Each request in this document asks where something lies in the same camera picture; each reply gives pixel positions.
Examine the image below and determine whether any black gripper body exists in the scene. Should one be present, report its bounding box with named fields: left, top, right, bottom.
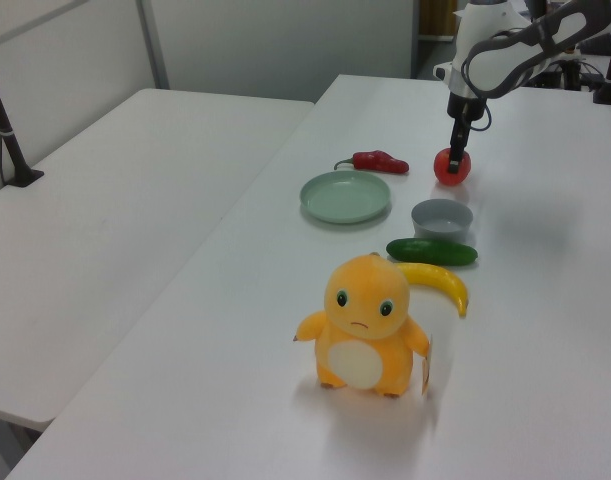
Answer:
left=446, top=90, right=488, bottom=121

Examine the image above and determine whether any red apple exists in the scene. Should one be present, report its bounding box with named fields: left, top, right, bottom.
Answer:
left=433, top=146, right=472, bottom=187

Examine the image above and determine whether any grey bowl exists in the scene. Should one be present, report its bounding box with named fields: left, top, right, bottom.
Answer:
left=410, top=198, right=475, bottom=242

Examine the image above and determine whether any red chili pepper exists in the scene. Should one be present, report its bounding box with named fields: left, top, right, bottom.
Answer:
left=333, top=150, right=410, bottom=175

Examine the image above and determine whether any yellow-brown cabinet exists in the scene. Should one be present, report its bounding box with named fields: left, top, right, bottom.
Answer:
left=418, top=0, right=459, bottom=39

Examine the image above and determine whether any green cucumber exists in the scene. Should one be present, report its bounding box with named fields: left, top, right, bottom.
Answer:
left=385, top=238, right=479, bottom=267

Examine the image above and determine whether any pale green plate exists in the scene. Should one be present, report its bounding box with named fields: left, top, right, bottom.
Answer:
left=299, top=170, right=392, bottom=225

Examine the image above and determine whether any yellow banana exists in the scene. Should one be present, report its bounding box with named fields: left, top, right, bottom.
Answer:
left=395, top=261, right=470, bottom=318

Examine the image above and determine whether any black clamp stand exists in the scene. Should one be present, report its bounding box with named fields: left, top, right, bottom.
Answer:
left=592, top=29, right=611, bottom=106

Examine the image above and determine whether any orange dragon plush toy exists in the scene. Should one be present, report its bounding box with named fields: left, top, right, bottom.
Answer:
left=291, top=252, right=432, bottom=399

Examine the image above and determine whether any paper plush toy tag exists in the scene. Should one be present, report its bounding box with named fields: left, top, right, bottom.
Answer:
left=418, top=333, right=435, bottom=398

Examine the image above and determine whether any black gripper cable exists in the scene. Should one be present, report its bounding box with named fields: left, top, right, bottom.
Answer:
left=468, top=97, right=493, bottom=133

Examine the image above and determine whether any grey partition post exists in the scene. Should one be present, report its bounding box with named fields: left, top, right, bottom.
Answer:
left=136, top=0, right=170, bottom=91

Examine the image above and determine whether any black camera stand pole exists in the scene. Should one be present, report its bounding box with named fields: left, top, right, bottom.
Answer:
left=0, top=52, right=45, bottom=188

